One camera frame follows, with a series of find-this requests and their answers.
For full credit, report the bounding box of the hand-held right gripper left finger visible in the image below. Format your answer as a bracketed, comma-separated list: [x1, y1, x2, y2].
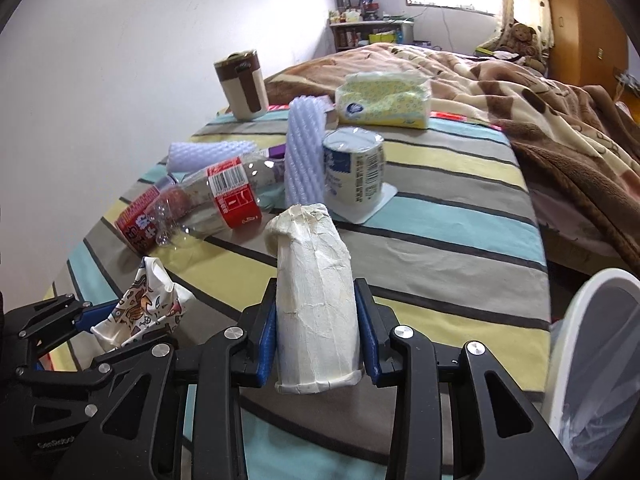
[55, 277, 279, 480]

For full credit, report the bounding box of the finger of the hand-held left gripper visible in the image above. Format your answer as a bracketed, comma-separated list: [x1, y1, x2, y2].
[4, 294, 117, 361]
[89, 329, 179, 377]

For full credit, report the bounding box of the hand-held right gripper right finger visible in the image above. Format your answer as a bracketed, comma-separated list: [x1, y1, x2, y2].
[352, 277, 592, 480]

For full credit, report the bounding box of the printed paper cup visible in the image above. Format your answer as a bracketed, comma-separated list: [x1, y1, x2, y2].
[91, 256, 194, 352]

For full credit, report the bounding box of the white paper cup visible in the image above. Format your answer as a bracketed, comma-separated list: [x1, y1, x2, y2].
[264, 201, 366, 396]

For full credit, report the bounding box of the white trash bin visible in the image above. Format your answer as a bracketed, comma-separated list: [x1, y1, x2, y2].
[546, 267, 640, 480]

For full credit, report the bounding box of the clear plastic bottle red label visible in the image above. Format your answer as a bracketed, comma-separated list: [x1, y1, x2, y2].
[149, 156, 289, 249]

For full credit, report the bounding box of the white cup with foil lid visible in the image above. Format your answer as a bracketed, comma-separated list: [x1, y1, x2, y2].
[321, 127, 399, 224]

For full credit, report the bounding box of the white foam net sleeve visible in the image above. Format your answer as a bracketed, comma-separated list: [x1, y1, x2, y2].
[284, 95, 337, 209]
[167, 140, 257, 174]

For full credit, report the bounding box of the yellow tissue pack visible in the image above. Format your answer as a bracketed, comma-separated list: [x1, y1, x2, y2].
[333, 72, 434, 130]

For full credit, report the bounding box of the brown and cream tumbler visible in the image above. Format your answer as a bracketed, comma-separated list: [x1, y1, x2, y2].
[213, 49, 269, 121]

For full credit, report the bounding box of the brown patterned blanket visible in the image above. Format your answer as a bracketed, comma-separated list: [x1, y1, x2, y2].
[262, 41, 640, 273]

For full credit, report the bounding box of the cluttered shelf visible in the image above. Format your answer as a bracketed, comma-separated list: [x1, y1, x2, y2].
[327, 0, 417, 54]

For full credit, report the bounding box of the brown teddy bear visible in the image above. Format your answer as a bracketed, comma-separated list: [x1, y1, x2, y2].
[491, 21, 549, 70]

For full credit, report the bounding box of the patterned curtain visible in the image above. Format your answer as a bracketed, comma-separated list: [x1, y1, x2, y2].
[491, 0, 557, 52]

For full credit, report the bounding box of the wooden wardrobe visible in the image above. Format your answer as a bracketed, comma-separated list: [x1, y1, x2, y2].
[541, 0, 632, 88]

